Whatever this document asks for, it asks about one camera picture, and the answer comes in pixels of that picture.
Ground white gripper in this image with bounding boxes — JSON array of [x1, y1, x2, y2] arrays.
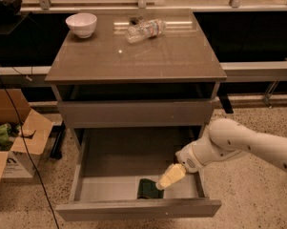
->
[[155, 142, 210, 190]]

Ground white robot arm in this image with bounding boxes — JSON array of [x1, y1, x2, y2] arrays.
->
[[156, 118, 287, 190]]

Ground open lower grey drawer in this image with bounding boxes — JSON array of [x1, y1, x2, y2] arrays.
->
[[56, 127, 221, 221]]

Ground closed upper grey drawer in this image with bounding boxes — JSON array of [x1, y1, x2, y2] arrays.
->
[[57, 101, 214, 128]]

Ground grey drawer cabinet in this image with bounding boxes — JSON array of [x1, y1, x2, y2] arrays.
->
[[46, 10, 226, 144]]

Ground black table leg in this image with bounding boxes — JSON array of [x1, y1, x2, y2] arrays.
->
[[50, 122, 66, 159]]

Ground clear plastic water bottle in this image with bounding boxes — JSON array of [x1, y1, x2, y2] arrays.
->
[[125, 19, 167, 43]]

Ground white bowl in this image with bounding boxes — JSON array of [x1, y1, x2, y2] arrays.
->
[[65, 13, 97, 38]]

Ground green items in box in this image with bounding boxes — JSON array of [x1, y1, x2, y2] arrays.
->
[[0, 123, 20, 151]]

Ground open cardboard box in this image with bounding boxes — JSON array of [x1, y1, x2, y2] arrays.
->
[[0, 89, 52, 180]]

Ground black cable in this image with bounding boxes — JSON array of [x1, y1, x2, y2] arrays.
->
[[0, 64, 61, 229]]

